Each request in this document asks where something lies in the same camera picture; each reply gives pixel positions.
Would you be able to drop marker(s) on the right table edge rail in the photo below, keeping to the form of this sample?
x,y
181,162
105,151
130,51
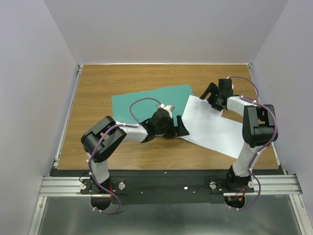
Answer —
x,y
274,80

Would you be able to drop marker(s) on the metal sheet front panel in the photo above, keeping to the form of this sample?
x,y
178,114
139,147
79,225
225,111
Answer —
x,y
271,215

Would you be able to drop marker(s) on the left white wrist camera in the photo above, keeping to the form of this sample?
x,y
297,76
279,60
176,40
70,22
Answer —
x,y
169,108

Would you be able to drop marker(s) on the aluminium extrusion rail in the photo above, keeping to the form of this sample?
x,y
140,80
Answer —
x,y
71,186

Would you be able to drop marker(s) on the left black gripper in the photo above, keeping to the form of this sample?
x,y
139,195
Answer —
x,y
178,131

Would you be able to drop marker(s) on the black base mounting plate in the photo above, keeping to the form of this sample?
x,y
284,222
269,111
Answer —
x,y
136,187

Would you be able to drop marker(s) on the table edge rail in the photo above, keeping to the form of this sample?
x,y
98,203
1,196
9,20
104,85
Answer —
x,y
61,142
274,80

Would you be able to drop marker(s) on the white paper sheet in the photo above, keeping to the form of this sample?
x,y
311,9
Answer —
x,y
195,110
219,134

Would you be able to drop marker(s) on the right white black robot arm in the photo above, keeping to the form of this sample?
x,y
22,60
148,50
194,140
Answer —
x,y
259,130

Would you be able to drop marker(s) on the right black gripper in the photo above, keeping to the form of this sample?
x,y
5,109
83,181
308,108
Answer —
x,y
212,88

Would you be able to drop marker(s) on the teal paper folder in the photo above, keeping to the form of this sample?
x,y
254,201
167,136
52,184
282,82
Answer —
x,y
177,95

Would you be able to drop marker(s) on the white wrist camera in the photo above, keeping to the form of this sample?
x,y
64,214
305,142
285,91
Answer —
x,y
169,108
232,84

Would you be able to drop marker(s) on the left table edge rail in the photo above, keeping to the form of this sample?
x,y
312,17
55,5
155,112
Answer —
x,y
61,142

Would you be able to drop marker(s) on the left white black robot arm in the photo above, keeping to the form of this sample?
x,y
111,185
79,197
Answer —
x,y
103,139

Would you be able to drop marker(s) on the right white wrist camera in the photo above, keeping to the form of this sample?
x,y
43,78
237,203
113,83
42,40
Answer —
x,y
232,84

